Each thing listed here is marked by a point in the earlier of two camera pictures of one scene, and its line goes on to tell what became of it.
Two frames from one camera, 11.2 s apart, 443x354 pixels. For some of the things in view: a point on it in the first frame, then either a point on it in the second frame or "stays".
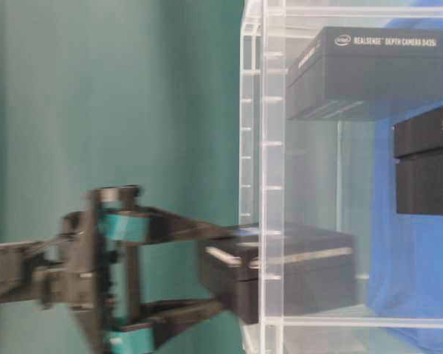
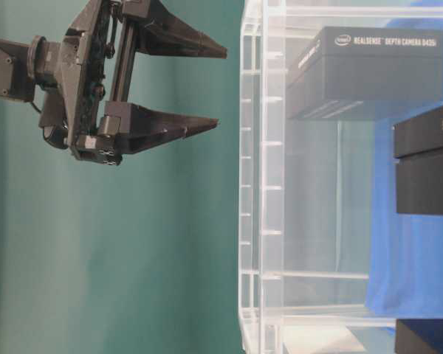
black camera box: x=353 y=72 stays
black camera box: x=425 y=151 stays
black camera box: x=263 y=269 → x=426 y=335
